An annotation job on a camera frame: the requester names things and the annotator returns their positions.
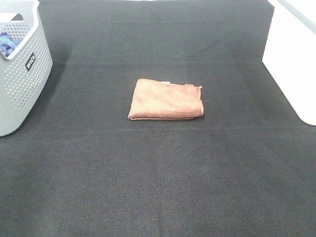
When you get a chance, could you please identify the brown microfiber towel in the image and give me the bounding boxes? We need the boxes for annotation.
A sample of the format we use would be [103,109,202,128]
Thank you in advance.
[128,79,204,120]

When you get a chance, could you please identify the black table cloth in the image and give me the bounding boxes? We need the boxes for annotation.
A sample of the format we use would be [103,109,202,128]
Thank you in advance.
[0,0,316,237]

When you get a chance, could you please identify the grey perforated laundry basket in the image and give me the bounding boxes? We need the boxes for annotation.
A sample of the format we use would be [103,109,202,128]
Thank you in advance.
[0,0,52,136]

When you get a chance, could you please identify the white plastic bin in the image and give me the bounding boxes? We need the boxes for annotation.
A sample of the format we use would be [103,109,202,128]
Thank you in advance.
[262,0,316,125]

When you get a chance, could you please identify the blue cloth in basket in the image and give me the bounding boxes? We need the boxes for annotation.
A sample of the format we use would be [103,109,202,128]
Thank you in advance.
[0,33,21,57]

